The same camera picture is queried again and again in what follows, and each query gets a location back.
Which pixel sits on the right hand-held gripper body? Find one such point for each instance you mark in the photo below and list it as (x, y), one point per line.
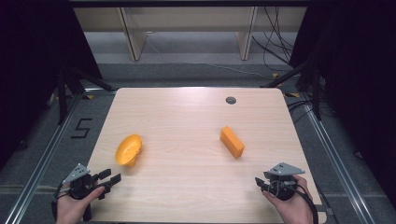
(282, 185)

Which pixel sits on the person's right hand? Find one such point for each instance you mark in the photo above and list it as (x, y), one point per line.
(294, 210)

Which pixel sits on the light wooden furniture panel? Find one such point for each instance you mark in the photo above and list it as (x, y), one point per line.
(186, 18)

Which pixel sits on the orange ridged block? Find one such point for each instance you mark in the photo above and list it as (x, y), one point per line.
(232, 142)

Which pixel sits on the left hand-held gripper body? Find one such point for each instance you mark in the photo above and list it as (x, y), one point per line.
(81, 183)

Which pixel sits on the black curtain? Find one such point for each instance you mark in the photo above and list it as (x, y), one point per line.
(34, 62)
(358, 77)

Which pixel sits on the person's left hand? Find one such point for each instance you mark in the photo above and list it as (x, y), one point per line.
(71, 210)

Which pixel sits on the light wooden furniture leg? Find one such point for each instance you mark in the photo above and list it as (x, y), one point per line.
(246, 34)
(133, 34)

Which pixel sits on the yellow plastic bowl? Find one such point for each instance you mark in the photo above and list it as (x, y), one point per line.
(128, 150)

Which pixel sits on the black metal stand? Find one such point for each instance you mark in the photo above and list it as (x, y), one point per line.
(62, 93)
(316, 90)

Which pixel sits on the silver metal floor rail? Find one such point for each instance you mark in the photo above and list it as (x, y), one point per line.
(40, 161)
(336, 158)

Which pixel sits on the grey round table grommet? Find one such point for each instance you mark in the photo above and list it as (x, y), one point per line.
(230, 100)

